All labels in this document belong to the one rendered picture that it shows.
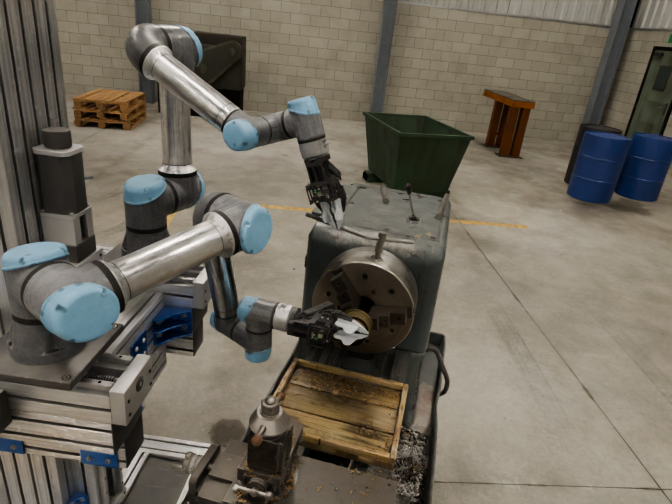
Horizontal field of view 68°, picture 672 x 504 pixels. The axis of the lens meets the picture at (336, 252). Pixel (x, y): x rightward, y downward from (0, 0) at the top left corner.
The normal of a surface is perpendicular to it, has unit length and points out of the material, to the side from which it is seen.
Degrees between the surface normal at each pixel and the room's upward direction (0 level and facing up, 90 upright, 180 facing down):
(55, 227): 90
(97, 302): 91
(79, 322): 91
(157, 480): 0
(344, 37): 90
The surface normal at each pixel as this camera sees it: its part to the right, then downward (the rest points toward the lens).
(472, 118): 0.05, 0.41
